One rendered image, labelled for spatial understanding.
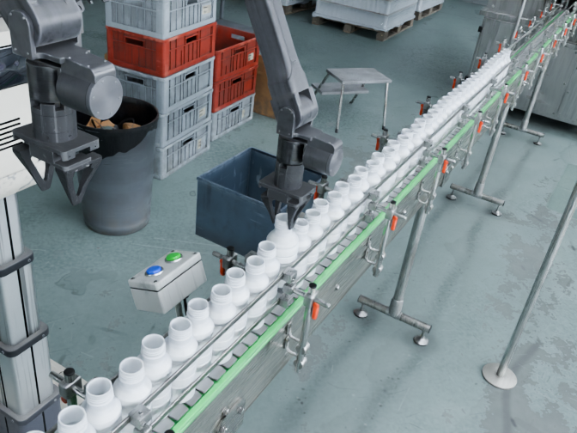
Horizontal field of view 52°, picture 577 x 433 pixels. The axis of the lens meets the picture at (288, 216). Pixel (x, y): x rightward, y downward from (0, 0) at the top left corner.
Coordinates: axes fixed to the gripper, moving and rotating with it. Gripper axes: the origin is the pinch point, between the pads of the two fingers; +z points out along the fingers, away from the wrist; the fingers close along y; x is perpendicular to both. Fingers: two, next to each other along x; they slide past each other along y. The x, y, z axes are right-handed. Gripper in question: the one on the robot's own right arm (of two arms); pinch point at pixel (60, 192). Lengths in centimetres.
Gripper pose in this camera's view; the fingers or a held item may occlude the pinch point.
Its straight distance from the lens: 92.9
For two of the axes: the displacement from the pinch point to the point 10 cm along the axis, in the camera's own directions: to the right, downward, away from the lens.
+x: 5.0, -4.0, 7.7
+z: -1.2, 8.5, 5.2
